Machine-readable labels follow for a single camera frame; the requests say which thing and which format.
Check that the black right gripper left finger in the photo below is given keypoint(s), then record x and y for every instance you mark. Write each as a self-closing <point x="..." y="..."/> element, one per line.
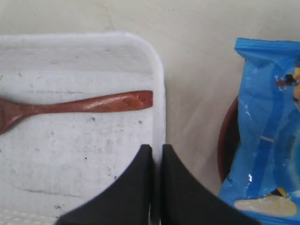
<point x="126" y="202"/>

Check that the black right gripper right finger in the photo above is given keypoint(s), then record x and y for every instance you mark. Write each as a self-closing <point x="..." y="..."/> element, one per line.
<point x="185" y="201"/>

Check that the brown wooden plate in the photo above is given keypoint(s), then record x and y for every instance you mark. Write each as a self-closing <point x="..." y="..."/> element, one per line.
<point x="228" y="141"/>

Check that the blue chips bag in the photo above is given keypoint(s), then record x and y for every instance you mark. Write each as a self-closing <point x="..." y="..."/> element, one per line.
<point x="264" y="178"/>

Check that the white perforated plastic basket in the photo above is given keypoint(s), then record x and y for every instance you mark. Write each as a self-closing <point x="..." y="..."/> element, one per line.
<point x="52" y="163"/>

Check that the brown wooden spoon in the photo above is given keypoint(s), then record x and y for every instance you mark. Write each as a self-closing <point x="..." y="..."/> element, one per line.
<point x="12" y="112"/>

